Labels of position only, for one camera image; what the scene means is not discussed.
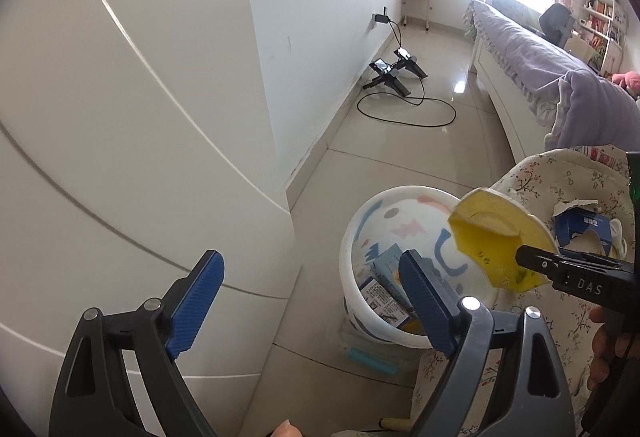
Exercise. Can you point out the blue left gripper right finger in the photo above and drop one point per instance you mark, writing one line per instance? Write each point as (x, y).
(432, 299)

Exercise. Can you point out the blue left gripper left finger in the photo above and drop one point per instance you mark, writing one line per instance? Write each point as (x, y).
(187, 302)

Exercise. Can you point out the blue small carton box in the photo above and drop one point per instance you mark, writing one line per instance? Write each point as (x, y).
(383, 304)

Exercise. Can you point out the torn blue cardboard box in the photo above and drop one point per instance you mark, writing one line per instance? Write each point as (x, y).
(580, 225)

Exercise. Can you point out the light blue milk carton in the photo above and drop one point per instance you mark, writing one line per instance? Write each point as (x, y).
(386, 270)

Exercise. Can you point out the person right hand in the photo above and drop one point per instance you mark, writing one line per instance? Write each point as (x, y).
(604, 347)

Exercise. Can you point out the blue flat package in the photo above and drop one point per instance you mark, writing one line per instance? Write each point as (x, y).
(372, 362)

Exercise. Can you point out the floral beige bed cover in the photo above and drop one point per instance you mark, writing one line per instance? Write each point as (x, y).
(522, 362)

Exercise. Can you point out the purple blanket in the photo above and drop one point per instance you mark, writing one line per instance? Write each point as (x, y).
(577, 106)

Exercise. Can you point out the pink plush toy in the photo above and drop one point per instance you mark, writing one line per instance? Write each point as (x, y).
(629, 81)

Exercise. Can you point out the black device stand left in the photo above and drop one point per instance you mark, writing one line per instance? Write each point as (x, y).
(387, 75)

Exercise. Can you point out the black device stand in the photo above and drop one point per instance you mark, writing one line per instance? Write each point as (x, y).
(387, 75)
(406, 61)

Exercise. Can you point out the black device stand right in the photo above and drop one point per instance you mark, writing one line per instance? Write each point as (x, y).
(406, 61)

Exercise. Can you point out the white bookshelf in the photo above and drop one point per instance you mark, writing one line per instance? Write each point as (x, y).
(603, 26)

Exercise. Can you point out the blue office chair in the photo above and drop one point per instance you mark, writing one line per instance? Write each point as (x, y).
(556, 24)

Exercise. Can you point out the black charger plug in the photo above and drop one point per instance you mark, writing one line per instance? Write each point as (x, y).
(382, 18)

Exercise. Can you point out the white bed frame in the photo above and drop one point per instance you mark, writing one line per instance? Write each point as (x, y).
(525, 135)

